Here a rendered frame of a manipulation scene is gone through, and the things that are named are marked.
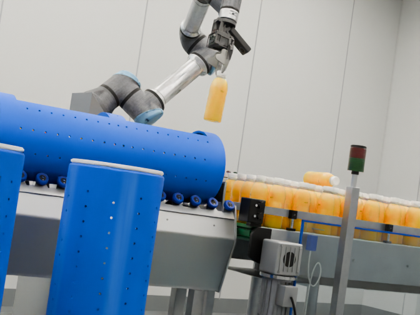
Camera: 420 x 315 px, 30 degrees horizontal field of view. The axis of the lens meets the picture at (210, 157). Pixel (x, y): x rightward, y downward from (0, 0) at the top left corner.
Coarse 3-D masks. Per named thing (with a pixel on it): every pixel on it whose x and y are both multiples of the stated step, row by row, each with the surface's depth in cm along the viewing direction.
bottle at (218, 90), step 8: (216, 80) 298; (224, 80) 299; (216, 88) 297; (224, 88) 298; (208, 96) 299; (216, 96) 297; (224, 96) 299; (208, 104) 298; (216, 104) 297; (224, 104) 300; (208, 112) 297; (216, 112) 297; (208, 120) 301; (216, 120) 297
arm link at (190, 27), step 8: (192, 0) 326; (200, 0) 320; (208, 0) 316; (192, 8) 328; (200, 8) 325; (208, 8) 328; (192, 16) 332; (200, 16) 331; (184, 24) 342; (192, 24) 337; (200, 24) 339; (184, 32) 344; (192, 32) 344; (200, 32) 346; (184, 40) 348; (192, 40) 347; (184, 48) 351
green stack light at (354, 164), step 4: (348, 160) 300; (352, 160) 297; (356, 160) 297; (360, 160) 297; (364, 160) 298; (348, 164) 299; (352, 164) 297; (356, 164) 297; (360, 164) 297; (348, 168) 299; (352, 168) 297; (356, 168) 297; (360, 168) 297
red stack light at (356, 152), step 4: (352, 148) 298; (356, 148) 297; (360, 148) 297; (352, 152) 298; (356, 152) 297; (360, 152) 297; (364, 152) 298; (352, 156) 298; (356, 156) 297; (360, 156) 297; (364, 156) 298
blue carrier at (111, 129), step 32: (0, 96) 260; (0, 128) 254; (32, 128) 259; (64, 128) 265; (96, 128) 272; (128, 128) 280; (160, 128) 289; (32, 160) 261; (64, 160) 266; (96, 160) 271; (128, 160) 276; (160, 160) 282; (192, 160) 289; (224, 160) 296; (192, 192) 294
